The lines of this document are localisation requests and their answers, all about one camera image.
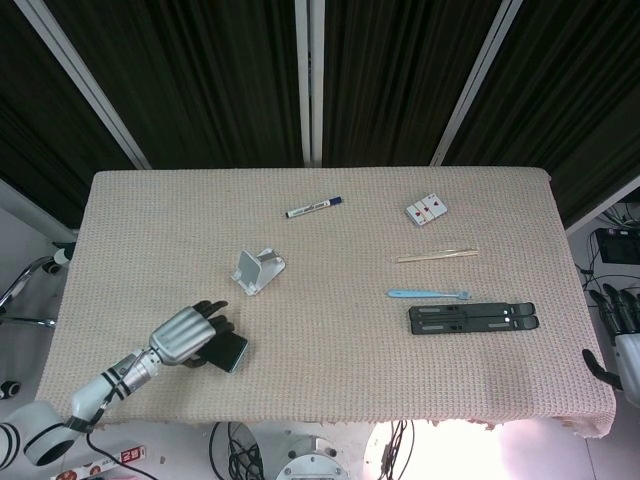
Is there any white folding phone stand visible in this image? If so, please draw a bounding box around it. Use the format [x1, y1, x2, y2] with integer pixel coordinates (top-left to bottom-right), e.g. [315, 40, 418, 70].
[229, 247, 288, 299]

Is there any black electronic device box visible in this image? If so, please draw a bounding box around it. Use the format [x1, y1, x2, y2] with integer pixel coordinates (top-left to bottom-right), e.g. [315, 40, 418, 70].
[597, 227, 640, 265]

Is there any playing card deck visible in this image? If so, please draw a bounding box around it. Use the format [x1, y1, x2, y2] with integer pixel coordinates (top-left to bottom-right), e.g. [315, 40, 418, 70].
[404, 193, 449, 229]

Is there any black folding laptop stand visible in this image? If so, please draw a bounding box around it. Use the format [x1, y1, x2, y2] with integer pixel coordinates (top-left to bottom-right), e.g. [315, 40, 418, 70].
[407, 301, 541, 335]

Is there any light blue toothbrush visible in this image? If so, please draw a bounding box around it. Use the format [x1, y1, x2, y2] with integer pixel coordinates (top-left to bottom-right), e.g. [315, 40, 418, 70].
[387, 288, 471, 302]

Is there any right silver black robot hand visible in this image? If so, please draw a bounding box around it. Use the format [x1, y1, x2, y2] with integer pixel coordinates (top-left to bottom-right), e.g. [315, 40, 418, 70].
[582, 282, 640, 401]

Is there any black smartphone teal edge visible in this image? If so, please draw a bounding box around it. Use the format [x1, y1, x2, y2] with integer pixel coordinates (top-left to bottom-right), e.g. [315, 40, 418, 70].
[199, 332, 250, 375]

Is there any white metal frame rail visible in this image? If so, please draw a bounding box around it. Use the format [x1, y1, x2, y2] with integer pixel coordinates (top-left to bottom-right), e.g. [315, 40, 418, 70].
[564, 178, 640, 236]
[0, 177, 79, 244]

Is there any red labelled box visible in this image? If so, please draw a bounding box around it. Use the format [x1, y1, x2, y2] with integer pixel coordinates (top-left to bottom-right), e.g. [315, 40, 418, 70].
[54, 446, 147, 480]

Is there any grey round robot base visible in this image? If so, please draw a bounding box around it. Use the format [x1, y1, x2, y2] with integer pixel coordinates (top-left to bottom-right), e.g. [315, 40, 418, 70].
[276, 434, 350, 480]

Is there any wrapped wooden chopsticks pair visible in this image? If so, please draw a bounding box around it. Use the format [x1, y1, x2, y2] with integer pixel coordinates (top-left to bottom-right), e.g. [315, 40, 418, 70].
[395, 245, 480, 265]

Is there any white metal frame post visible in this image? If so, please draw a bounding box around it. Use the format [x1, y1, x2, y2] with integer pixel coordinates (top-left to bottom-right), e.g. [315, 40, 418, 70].
[293, 0, 326, 168]
[429, 0, 524, 166]
[12, 0, 151, 170]

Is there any chrome office chair base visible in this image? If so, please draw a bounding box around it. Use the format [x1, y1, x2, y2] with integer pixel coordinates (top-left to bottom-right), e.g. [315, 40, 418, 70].
[0, 254, 59, 329]

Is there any dark curtain panel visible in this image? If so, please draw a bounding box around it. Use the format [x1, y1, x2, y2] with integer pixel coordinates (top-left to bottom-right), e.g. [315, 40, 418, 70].
[42, 0, 306, 169]
[0, 0, 142, 217]
[322, 0, 501, 167]
[442, 0, 640, 227]

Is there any black floor cable bundle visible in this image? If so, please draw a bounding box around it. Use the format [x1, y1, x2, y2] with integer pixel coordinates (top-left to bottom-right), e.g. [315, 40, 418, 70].
[208, 421, 266, 480]

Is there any blue whiteboard marker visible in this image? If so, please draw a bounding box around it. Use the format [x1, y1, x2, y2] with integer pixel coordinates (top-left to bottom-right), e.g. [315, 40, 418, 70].
[285, 195, 344, 220]

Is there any beige waffle tablecloth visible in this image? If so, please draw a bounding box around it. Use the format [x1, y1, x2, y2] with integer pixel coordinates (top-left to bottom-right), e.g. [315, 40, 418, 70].
[29, 167, 617, 439]

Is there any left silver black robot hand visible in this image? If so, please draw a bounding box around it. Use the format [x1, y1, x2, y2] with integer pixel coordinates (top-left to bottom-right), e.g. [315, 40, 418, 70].
[147, 299, 235, 370]

